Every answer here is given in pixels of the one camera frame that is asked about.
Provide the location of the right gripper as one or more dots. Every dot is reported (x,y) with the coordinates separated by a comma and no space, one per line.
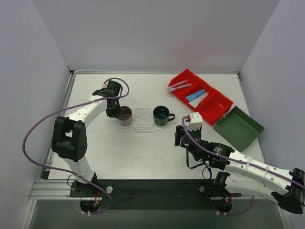
(179,135)

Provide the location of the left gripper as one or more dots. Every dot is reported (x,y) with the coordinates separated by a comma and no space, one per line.
(112,110)

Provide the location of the purple cup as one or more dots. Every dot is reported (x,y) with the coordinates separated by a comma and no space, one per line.
(125,118)

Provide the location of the dark green mug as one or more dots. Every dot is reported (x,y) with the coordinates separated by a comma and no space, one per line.
(162,115)

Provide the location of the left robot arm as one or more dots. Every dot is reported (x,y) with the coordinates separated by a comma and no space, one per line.
(69,139)

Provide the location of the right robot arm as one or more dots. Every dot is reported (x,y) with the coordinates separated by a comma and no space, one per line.
(240,174)

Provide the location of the white orange-capped toothpaste tube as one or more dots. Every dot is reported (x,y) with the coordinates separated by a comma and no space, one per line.
(198,100)

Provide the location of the clear textured plastic tray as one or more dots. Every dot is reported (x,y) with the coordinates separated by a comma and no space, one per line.
(142,119)

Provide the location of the blue toothpaste tube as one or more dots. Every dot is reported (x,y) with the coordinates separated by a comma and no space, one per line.
(195,95)

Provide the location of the toothbrush in clear wrapper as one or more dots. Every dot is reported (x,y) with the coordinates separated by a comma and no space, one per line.
(178,85)

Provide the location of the red divided bin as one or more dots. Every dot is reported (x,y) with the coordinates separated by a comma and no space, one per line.
(213,107)

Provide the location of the green bin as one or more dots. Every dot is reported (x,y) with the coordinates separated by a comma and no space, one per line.
(238,129)

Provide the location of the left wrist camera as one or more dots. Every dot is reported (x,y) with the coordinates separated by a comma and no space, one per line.
(102,92)

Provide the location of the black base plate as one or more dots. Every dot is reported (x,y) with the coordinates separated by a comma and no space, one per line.
(161,194)

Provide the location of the aluminium rail frame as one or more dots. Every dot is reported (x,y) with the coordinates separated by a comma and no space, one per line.
(52,190)

